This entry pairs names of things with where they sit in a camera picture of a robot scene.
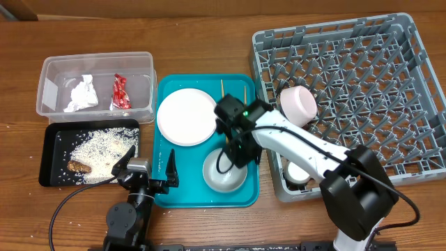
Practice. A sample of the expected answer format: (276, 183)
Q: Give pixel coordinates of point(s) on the white rice grains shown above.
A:
(101, 153)

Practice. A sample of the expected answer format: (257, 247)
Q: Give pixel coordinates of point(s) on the teal plastic serving tray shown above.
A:
(192, 191)

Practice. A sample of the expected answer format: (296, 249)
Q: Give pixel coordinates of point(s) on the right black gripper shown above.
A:
(242, 153)

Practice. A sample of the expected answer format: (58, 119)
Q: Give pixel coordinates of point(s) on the white plastic cup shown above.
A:
(295, 175)

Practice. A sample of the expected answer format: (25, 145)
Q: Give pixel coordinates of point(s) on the brown food scraps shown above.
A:
(75, 166)

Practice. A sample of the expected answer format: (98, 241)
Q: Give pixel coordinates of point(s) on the red foil snack wrapper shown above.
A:
(119, 98)

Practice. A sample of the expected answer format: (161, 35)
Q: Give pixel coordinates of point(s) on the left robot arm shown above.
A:
(128, 221)

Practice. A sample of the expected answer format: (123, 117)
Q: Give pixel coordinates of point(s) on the white paper napkin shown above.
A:
(83, 95)

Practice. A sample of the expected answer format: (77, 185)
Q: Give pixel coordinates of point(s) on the clear plastic bin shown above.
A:
(61, 74)

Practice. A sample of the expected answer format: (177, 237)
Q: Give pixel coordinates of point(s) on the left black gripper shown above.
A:
(162, 187)

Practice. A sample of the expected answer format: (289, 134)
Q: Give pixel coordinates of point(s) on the wooden chopstick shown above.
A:
(245, 95)
(223, 95)

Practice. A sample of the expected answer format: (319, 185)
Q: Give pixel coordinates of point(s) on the black plastic tray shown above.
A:
(61, 139)

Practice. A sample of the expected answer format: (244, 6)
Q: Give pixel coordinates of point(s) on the large white round plate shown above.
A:
(186, 117)

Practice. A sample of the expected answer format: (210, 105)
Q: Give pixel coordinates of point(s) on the small pink bowl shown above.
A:
(298, 105)

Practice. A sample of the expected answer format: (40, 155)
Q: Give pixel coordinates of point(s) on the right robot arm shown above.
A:
(355, 188)

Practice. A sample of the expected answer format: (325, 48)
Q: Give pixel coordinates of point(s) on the grey round bowl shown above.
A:
(231, 180)

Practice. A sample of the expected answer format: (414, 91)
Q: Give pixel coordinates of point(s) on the grey plastic dishwasher rack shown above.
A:
(373, 84)

